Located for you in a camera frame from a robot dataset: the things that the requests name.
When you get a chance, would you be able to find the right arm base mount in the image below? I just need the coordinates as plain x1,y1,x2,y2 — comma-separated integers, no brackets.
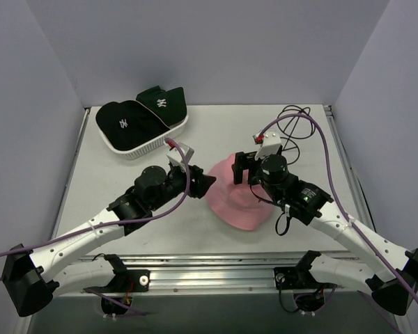
273,250,337,317

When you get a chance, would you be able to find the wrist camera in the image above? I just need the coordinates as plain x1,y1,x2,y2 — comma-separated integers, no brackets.
164,138,194,170
253,129,281,161

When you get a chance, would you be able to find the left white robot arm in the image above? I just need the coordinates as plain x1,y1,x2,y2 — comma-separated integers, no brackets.
1,166,216,317

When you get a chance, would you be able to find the beige bucket hat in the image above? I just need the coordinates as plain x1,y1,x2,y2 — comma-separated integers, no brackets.
135,100,172,129

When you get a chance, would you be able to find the aluminium front rail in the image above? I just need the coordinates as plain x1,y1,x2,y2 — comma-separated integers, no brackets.
120,252,304,296

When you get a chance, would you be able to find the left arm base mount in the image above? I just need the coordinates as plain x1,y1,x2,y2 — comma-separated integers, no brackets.
85,253,150,319

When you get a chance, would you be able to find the dark green baseball cap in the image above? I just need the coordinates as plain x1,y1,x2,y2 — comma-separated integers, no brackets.
136,86,187,127

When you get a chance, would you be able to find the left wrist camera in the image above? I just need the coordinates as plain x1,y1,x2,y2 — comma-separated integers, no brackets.
164,138,194,170

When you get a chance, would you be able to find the white perforated plastic basket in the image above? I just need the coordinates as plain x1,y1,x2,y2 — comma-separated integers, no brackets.
98,115,189,160

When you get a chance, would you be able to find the black baseball cap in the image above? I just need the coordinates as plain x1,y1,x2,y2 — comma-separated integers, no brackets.
95,100,169,151

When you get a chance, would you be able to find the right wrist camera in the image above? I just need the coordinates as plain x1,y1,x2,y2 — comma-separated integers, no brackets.
253,129,281,161

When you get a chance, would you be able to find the black wire hat stand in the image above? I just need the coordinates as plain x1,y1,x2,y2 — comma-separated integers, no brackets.
277,104,316,166

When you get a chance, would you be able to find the pink bucket hat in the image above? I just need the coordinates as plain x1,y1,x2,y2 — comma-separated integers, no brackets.
204,153,274,231

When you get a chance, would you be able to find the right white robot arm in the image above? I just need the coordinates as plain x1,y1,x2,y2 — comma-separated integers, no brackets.
232,152,418,316

